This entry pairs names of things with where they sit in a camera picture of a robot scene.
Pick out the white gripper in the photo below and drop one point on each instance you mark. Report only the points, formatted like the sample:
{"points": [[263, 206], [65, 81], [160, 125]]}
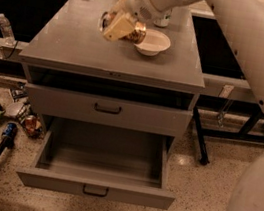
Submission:
{"points": [[139, 1]]}

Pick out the black folding table stand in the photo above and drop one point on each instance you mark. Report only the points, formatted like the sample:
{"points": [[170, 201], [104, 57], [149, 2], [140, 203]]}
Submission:
{"points": [[221, 107]]}

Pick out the grey metal drawer cabinet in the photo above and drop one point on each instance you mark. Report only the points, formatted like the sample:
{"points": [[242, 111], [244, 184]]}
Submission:
{"points": [[70, 53]]}

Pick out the clear plastic water bottle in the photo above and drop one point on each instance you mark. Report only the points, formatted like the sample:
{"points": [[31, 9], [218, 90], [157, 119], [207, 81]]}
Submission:
{"points": [[6, 30]]}

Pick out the white paper bowl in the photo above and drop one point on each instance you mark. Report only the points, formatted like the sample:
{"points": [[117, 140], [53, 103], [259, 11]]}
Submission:
{"points": [[153, 43]]}

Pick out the dark snack packet on floor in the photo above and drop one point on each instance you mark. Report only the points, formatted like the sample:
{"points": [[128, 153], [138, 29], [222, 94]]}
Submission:
{"points": [[17, 94]]}

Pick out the open grey middle drawer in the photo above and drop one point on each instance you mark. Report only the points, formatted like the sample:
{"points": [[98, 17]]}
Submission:
{"points": [[99, 161]]}

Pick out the closed grey top drawer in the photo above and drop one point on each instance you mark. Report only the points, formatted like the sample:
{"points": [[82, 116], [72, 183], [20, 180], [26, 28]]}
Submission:
{"points": [[108, 111]]}

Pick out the red can on floor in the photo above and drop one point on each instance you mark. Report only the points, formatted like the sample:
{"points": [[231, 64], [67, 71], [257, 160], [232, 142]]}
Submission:
{"points": [[30, 124]]}

